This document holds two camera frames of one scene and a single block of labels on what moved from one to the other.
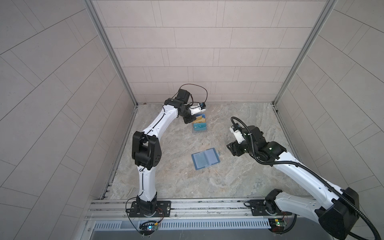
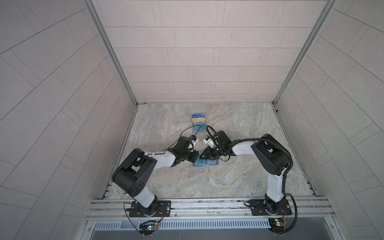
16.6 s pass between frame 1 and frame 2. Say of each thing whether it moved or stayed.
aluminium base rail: stayed
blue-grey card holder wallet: stayed
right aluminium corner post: stayed
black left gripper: moved
